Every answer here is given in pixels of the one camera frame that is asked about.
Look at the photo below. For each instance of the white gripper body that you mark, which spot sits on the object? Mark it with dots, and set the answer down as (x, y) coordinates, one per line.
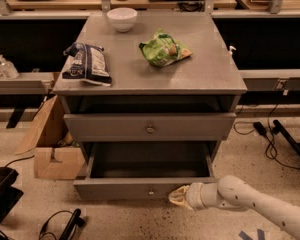
(193, 195)

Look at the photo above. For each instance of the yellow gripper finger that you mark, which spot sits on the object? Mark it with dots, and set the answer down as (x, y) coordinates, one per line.
(178, 197)

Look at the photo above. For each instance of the grey drawer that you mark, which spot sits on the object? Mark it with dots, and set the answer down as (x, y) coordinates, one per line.
(144, 170)
(149, 127)

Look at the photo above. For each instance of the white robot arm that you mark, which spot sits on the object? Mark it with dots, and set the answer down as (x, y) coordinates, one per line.
(230, 193)

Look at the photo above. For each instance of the grey top drawer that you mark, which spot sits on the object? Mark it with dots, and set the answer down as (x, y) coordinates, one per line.
(149, 127)

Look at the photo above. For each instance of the grey drawer cabinet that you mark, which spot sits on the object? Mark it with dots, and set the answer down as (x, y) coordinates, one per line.
(206, 82)

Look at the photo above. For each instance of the blue floor tape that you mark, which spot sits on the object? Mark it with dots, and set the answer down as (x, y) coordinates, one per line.
(257, 235)

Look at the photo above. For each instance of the black stand leg right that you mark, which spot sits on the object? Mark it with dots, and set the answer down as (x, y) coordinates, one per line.
(293, 143)

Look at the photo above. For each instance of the brown cardboard box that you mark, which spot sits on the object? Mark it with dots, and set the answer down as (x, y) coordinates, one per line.
(55, 157)

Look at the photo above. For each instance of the green chip bag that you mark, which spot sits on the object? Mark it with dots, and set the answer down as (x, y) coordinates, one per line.
(163, 50)

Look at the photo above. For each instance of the white pump bottle top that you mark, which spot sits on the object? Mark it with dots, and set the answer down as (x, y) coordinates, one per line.
(232, 49)

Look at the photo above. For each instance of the dark blue snack bag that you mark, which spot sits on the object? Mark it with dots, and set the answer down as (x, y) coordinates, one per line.
(88, 64)

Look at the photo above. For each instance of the white ceramic bowl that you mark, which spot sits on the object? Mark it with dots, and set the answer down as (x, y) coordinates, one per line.
(122, 19)

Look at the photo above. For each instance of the clear sanitizer bottle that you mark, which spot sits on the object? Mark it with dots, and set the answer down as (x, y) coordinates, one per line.
(8, 69)

